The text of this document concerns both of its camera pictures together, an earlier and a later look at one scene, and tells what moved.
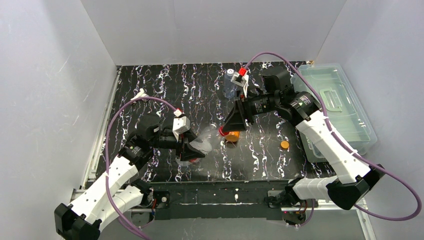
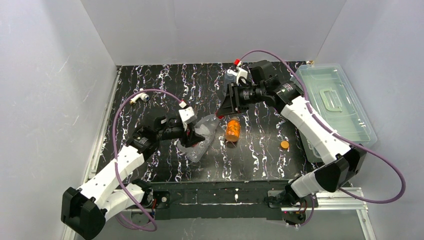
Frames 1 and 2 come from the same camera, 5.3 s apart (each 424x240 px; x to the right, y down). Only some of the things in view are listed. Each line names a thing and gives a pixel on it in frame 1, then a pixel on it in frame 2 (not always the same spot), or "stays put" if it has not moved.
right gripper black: x=246 y=110 -> x=234 y=98
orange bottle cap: x=284 y=144 stays put
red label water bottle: x=207 y=140 -> x=206 y=127
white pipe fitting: x=140 y=94 stays put
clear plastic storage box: x=346 y=114 stays put
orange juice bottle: x=233 y=136 stays put
